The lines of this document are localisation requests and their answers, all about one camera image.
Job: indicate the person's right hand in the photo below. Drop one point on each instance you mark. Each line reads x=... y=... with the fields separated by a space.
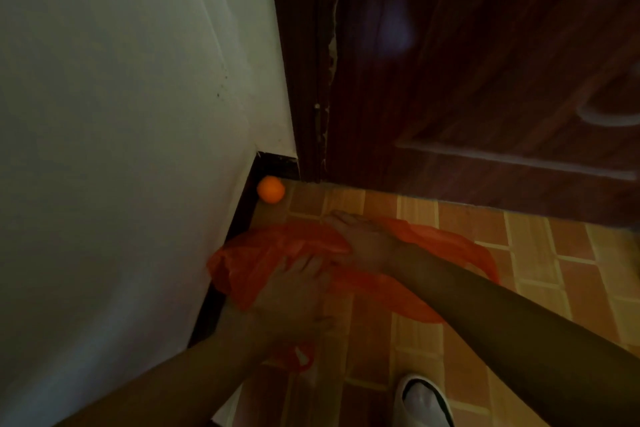
x=367 y=246

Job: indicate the person's left hand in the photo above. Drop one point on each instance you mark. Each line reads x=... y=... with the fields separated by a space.
x=292 y=299

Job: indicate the person's left fingers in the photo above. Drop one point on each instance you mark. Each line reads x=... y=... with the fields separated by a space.
x=302 y=266

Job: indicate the person's right fingers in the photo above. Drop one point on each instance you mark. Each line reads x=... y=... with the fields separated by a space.
x=340 y=224

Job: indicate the orange plastic bag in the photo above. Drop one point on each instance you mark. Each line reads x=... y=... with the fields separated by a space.
x=280 y=254

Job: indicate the person's left forearm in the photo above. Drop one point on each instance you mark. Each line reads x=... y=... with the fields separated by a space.
x=175 y=381

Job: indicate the person's right forearm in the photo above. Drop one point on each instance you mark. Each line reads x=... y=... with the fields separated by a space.
x=515 y=336

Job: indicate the dark skirting board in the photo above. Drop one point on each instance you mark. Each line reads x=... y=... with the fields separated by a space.
x=235 y=241

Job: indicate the orange fruit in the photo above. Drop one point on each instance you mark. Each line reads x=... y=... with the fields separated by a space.
x=270 y=189

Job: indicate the white slipper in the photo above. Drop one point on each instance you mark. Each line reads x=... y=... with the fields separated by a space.
x=424 y=402

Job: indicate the dark wooden door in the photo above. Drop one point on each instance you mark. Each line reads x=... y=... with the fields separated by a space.
x=480 y=71

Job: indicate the dark wooden door frame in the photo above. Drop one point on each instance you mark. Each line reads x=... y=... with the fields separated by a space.
x=300 y=56

